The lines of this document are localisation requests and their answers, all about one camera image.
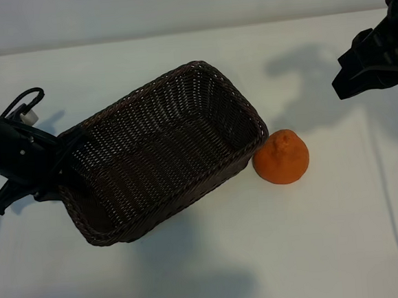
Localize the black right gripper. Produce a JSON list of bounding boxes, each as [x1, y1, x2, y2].
[[324, 0, 398, 101]]

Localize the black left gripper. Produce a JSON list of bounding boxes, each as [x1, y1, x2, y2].
[[0, 105, 93, 216]]

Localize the orange with knobby top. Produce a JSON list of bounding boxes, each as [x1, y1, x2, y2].
[[250, 127, 312, 187]]

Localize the dark brown wicker basket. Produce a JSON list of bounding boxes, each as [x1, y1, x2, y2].
[[48, 55, 277, 250]]

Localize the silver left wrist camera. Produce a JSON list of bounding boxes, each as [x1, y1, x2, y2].
[[19, 109, 40, 127]]

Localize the black left camera cable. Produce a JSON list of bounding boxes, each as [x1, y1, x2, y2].
[[0, 86, 47, 119]]

